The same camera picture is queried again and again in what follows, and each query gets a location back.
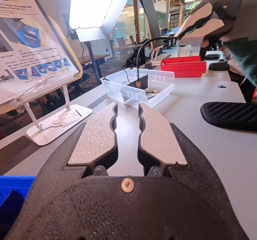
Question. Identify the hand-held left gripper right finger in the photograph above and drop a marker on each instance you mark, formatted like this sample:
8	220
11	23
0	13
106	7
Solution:
162	139

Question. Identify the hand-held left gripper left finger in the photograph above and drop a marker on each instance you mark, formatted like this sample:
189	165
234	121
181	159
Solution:
94	139

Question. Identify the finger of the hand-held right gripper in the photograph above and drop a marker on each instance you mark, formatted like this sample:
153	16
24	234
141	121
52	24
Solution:
196	17
200	33

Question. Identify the clear plastic bin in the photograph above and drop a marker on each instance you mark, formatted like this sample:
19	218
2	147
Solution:
160	95

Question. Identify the blue plastic bin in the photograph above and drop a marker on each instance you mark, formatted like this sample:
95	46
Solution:
14	183

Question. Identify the person's right forearm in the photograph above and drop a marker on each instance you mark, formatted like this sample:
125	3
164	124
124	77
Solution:
243	59

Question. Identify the red plastic bin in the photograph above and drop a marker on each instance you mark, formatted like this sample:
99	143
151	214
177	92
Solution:
180	67

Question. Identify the chalkboard easel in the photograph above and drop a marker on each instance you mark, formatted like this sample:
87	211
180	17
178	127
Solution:
150	19

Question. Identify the black desk grommet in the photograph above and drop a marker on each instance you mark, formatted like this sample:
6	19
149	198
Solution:
221	86

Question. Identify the wooden pillar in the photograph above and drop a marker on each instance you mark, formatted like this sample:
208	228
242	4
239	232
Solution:
136	13

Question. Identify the small grey box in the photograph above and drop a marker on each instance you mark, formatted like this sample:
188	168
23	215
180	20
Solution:
148	65

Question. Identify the black bin divider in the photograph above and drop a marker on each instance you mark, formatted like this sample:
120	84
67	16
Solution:
140	82

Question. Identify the long wooden desk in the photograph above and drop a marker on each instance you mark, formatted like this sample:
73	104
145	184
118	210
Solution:
128	46

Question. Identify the black office chair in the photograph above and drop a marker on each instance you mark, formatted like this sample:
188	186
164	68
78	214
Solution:
122	45

